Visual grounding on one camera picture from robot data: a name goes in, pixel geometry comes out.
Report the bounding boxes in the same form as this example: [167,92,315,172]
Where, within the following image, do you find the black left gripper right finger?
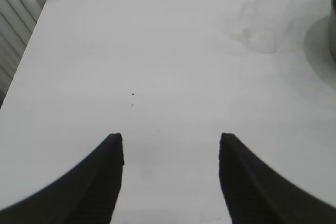
[218,132,336,224]

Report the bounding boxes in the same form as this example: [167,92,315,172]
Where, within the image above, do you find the white ribbed panel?
[0,0,66,108]

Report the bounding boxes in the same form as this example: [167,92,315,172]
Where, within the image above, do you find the stainless steel mixing bowl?
[327,0,336,60]

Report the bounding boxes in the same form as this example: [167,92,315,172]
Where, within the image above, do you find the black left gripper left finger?
[0,132,124,224]

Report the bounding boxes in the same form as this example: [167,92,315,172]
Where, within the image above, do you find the clear plastic measuring cup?
[240,0,292,55]

